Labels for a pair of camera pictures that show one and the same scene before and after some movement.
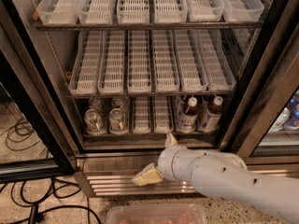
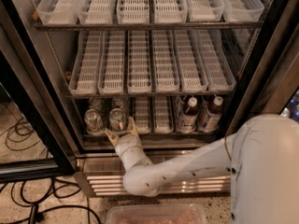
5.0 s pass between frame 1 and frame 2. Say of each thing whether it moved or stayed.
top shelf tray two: stayed
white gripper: moved
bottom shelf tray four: stayed
